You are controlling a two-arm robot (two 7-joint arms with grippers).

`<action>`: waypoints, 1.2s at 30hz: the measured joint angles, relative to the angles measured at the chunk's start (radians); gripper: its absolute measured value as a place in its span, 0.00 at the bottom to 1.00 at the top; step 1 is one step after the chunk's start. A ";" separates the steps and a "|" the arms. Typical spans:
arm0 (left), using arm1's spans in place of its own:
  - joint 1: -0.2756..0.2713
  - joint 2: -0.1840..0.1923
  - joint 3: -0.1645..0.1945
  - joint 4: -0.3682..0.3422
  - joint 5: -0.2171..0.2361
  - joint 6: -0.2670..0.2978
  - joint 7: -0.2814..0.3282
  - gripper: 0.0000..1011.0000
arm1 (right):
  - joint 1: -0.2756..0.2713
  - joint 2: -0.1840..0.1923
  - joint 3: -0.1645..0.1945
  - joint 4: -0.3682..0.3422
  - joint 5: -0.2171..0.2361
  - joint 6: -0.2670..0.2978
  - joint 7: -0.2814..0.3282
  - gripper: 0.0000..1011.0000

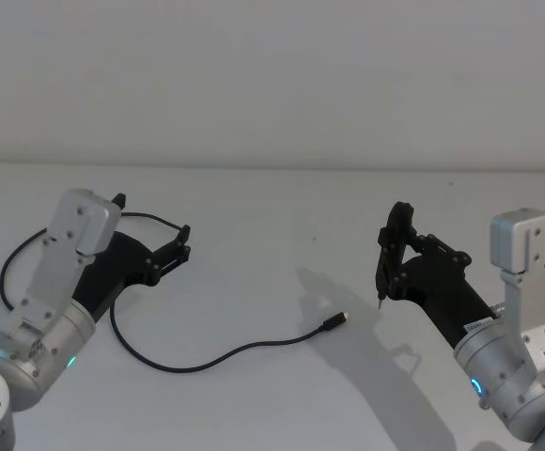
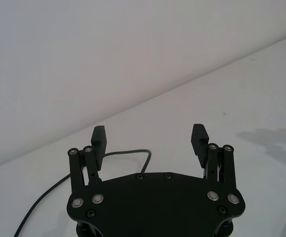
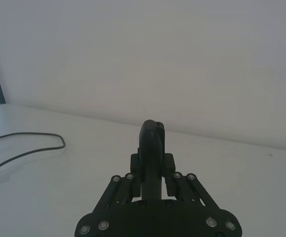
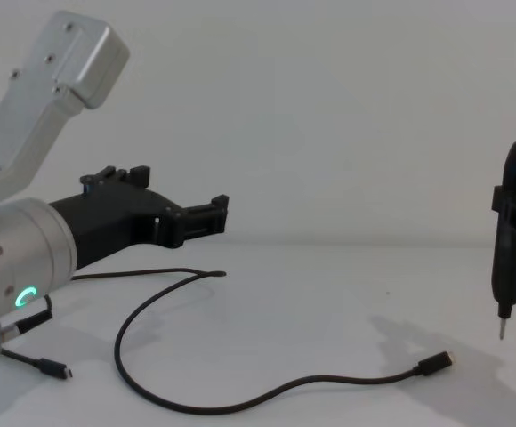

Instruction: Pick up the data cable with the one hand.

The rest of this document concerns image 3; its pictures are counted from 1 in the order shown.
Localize thin black cable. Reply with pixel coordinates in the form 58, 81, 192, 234
0, 132, 67, 179

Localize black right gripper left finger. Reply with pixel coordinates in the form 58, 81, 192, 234
91, 119, 159, 215

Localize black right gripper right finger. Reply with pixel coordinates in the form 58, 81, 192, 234
151, 120, 219, 216

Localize white table cloth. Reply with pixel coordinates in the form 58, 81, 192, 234
0, 103, 286, 237

